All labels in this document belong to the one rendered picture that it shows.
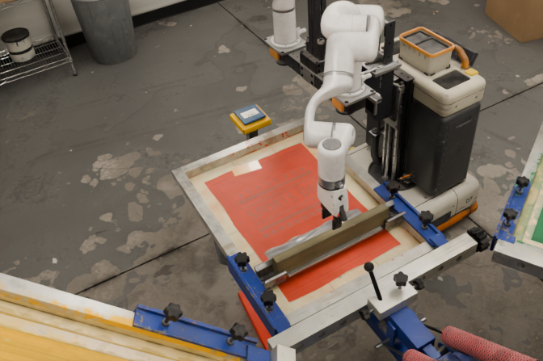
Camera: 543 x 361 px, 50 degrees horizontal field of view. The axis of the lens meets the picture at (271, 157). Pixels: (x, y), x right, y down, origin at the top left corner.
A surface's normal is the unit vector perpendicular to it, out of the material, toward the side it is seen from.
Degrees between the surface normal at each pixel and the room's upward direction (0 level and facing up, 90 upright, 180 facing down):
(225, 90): 0
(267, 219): 0
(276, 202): 0
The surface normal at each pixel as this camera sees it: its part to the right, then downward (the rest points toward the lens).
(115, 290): -0.07, -0.75
